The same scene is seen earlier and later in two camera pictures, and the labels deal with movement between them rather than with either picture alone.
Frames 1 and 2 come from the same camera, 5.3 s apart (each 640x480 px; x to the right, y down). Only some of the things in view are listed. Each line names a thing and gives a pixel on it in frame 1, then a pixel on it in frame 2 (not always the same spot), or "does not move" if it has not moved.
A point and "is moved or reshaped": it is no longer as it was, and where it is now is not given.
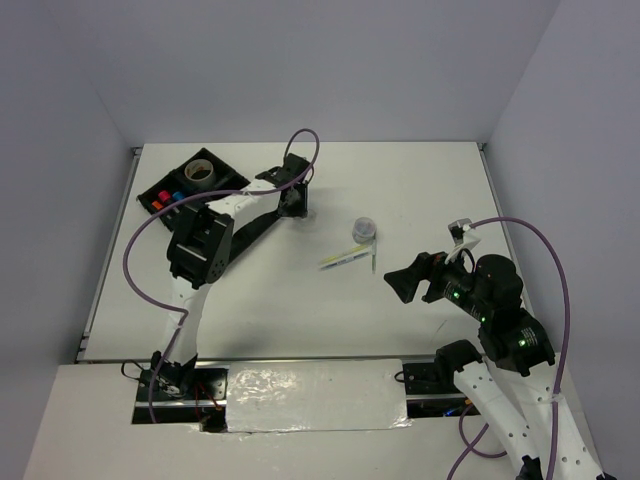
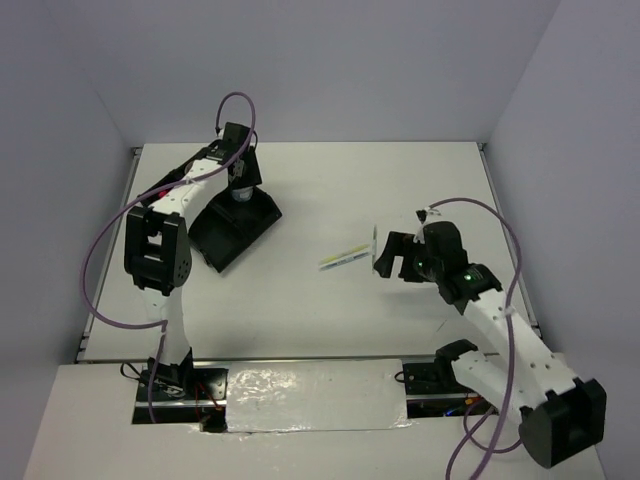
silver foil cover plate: x=315 y=395 does not move
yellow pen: x=343 y=254 does not move
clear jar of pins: x=364 y=230 is moved or reshaped
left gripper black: x=301 y=209 -> x=252 y=175
